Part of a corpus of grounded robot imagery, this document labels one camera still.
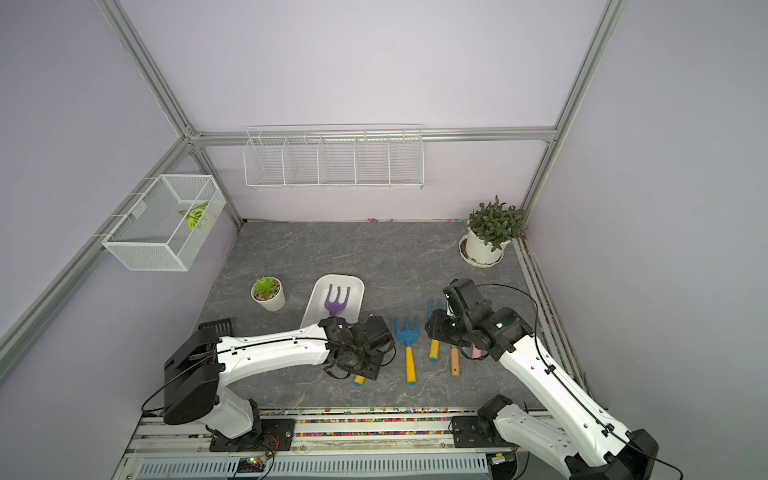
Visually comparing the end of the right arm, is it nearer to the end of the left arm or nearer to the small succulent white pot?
the end of the left arm

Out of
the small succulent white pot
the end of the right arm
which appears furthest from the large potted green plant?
the small succulent white pot

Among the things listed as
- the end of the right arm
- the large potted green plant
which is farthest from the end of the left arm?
the large potted green plant

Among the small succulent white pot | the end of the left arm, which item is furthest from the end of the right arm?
the small succulent white pot

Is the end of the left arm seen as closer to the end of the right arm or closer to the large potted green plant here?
the end of the right arm

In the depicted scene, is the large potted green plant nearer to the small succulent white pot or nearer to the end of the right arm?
the end of the right arm

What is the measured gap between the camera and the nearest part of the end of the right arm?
491 mm
